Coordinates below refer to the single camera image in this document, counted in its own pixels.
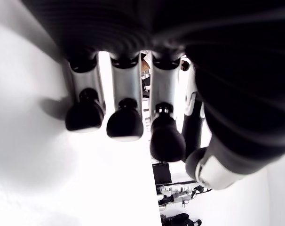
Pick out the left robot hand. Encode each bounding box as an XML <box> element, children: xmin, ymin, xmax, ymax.
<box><xmin>22</xmin><ymin>0</ymin><xmax>285</xmax><ymax>192</ymax></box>

